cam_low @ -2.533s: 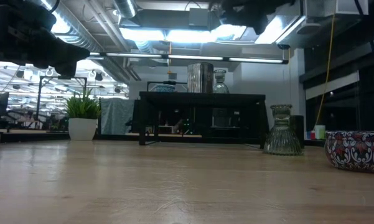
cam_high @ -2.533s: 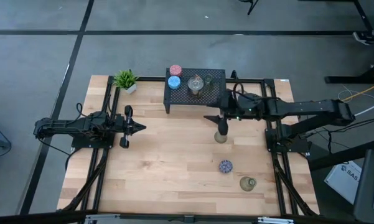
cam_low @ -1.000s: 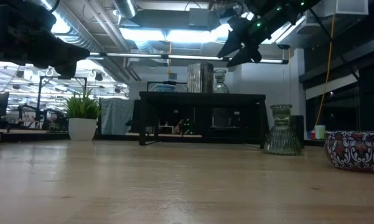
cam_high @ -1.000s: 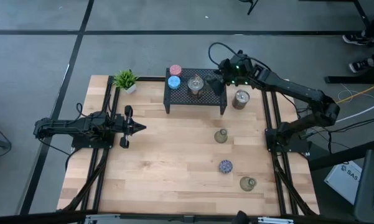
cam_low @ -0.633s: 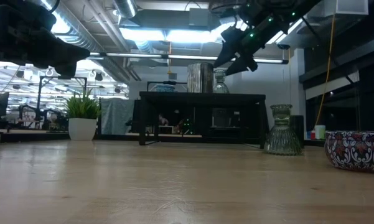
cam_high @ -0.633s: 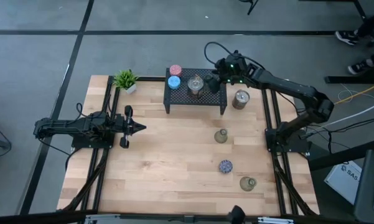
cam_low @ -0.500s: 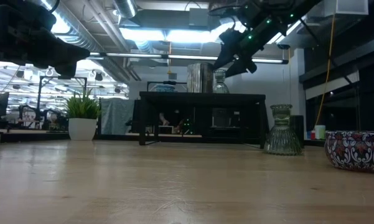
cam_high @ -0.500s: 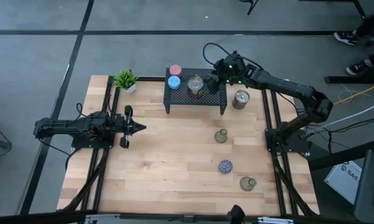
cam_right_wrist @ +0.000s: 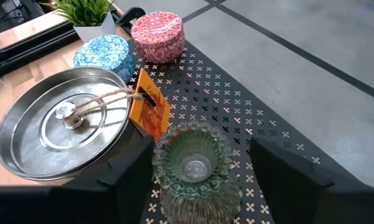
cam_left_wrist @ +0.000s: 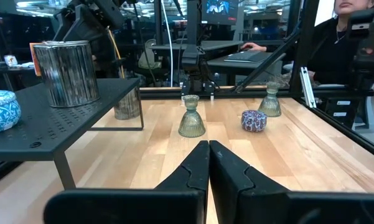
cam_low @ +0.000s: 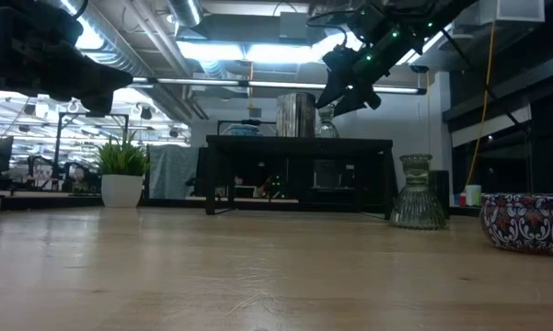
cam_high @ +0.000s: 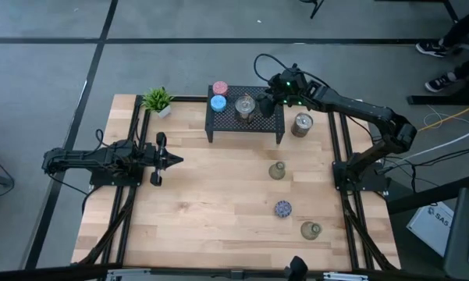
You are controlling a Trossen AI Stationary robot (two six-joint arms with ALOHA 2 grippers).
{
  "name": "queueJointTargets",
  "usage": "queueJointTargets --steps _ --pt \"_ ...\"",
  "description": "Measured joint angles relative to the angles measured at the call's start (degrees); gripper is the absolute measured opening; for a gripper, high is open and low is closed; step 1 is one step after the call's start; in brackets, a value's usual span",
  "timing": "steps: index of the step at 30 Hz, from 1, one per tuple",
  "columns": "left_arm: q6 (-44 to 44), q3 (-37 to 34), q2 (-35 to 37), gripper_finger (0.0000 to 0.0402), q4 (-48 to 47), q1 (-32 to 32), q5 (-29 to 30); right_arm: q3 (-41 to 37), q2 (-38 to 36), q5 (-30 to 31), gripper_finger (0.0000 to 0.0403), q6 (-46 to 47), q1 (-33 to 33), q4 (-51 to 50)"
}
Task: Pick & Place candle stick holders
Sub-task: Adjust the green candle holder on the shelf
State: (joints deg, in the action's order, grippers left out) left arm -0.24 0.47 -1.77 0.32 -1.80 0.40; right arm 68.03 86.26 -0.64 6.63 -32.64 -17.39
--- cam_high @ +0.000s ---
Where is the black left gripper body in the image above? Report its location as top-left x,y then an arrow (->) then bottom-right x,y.
150,131 -> 168,187

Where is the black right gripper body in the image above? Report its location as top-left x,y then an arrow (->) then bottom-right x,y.
268,65 -> 311,107

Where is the silver candle can orange tag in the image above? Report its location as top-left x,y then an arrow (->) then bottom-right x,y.
234,94 -> 257,125

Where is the blue patterned candle tin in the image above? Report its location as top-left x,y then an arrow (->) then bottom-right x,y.
210,94 -> 227,113

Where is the pink patterned candle tin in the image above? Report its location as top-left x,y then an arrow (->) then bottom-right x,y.
212,80 -> 229,97

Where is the clear ribbed glass candlestick holder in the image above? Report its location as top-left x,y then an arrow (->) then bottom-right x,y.
268,161 -> 286,181

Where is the purple floral candle tin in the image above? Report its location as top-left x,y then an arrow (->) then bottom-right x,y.
274,200 -> 293,219

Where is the black perforated metal shelf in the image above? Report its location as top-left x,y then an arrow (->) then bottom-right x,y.
204,84 -> 286,144

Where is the green plant white pot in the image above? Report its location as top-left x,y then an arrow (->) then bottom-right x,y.
141,86 -> 175,119

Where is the black chair base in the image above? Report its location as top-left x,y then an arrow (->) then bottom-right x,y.
299,0 -> 325,20

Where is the silver aluminium profile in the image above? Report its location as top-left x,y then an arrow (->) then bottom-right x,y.
105,268 -> 153,281
322,271 -> 370,281

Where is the olive glass jar lower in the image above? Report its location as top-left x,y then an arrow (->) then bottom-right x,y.
300,220 -> 323,241

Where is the black desk leg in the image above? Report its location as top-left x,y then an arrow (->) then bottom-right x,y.
407,73 -> 469,106

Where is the person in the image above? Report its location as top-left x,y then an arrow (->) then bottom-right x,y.
415,7 -> 469,94

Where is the black rounded object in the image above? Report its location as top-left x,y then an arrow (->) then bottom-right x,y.
284,255 -> 309,281

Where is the black floor beam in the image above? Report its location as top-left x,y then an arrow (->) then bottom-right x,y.
386,173 -> 469,215

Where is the white cardboard box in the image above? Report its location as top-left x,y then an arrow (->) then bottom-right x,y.
406,201 -> 456,258

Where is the dark grey laptop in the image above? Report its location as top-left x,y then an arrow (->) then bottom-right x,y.
442,187 -> 469,281

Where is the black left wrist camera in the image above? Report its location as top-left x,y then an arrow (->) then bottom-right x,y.
142,142 -> 158,169

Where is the black aluminium table frame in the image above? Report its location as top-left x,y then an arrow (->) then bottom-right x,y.
0,94 -> 469,281

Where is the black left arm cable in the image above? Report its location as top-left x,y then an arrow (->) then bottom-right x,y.
46,128 -> 106,214

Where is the yellow cable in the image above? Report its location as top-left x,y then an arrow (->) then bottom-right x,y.
419,100 -> 469,133

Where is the white cable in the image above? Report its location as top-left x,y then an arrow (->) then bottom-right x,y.
386,124 -> 469,165

